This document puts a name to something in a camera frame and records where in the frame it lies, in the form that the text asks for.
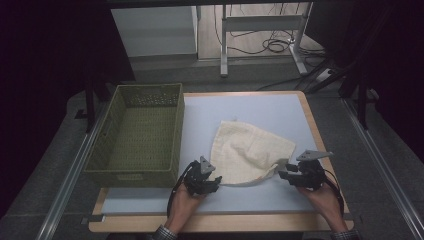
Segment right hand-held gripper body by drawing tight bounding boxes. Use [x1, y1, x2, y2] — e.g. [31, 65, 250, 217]
[285, 149, 335, 192]

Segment green woven plastic basket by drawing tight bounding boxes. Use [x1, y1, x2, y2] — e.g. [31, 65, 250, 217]
[83, 83, 186, 189]

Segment black tripod stand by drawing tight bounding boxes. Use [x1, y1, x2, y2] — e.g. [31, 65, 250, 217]
[305, 33, 382, 132]

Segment white cabinet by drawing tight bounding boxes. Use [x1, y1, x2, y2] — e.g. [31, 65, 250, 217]
[110, 5, 199, 59]

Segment white power strip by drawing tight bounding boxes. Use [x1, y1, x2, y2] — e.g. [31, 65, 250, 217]
[314, 67, 335, 83]

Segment aluminium floor rail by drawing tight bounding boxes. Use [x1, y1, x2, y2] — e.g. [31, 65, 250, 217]
[34, 103, 112, 240]
[341, 98, 424, 240]

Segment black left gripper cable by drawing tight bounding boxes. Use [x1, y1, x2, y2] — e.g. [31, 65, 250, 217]
[166, 160, 198, 218]

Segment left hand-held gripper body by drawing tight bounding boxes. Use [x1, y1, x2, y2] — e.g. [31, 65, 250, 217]
[183, 155, 222, 197]

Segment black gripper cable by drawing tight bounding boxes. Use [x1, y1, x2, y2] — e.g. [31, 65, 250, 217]
[166, 160, 198, 218]
[322, 169, 345, 218]

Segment wooden table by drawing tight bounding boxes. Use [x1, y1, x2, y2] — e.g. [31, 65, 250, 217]
[88, 90, 355, 234]

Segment black floor cables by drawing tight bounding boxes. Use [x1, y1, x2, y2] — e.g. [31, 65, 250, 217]
[213, 3, 326, 68]

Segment white metal desk frame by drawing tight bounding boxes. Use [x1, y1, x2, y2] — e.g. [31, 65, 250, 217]
[219, 1, 315, 79]

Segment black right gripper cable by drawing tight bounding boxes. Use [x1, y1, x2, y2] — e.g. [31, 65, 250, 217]
[322, 169, 345, 218]

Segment dark curtain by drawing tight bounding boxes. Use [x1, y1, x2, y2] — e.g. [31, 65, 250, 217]
[0, 0, 136, 219]
[304, 0, 424, 164]

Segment cream cloth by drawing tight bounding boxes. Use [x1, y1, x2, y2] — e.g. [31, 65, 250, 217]
[209, 119, 297, 187]

